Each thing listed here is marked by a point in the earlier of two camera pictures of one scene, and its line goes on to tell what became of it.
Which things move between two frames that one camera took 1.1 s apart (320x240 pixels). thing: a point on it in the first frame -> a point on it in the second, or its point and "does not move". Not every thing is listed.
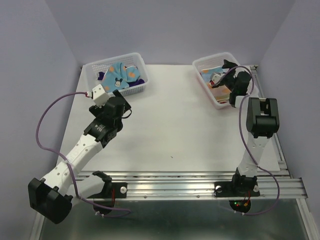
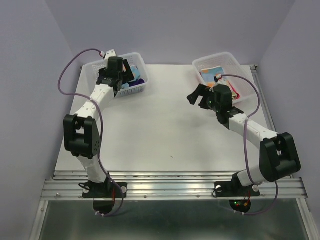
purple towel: x=139 y=81 does not move
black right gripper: x=228 y=64 -> x=202 y=90
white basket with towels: x=127 y=74 does not move
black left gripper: x=97 y=111 -> x=127 y=76
